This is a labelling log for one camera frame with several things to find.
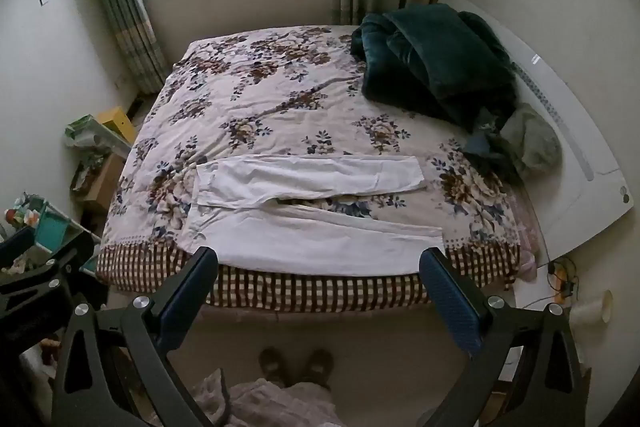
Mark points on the green and white bag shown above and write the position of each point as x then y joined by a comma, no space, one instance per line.
82,129

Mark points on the yellow box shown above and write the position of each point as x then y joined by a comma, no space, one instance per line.
117,119

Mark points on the grey-green garment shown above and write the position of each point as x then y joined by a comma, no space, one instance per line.
532,142

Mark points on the pink cloth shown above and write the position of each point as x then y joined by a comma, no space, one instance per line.
527,267

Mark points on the floral bed sheet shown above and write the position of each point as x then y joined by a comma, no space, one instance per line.
300,72

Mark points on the white headboard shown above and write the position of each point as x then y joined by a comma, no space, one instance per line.
560,217

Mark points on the person's right shoe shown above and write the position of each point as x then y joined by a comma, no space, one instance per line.
319,364

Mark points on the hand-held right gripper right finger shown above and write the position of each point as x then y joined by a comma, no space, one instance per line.
450,302

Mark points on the white pants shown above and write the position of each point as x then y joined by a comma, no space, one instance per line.
300,179

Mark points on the orange power strip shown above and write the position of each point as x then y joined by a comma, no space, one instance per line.
565,282

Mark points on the cardboard box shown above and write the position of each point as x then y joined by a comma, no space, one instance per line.
102,177

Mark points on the person's pink clothing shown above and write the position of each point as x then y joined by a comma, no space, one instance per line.
280,407

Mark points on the dark green blanket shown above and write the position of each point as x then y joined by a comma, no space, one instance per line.
430,57

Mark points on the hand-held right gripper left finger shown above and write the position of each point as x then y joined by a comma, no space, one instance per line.
187,299

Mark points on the dark blue clothing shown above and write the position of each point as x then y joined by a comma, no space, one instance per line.
487,149

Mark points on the paper cup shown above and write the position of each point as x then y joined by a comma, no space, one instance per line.
590,309

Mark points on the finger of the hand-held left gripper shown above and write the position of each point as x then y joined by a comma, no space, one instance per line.
70,257

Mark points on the teal box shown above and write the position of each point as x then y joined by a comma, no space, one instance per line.
52,227

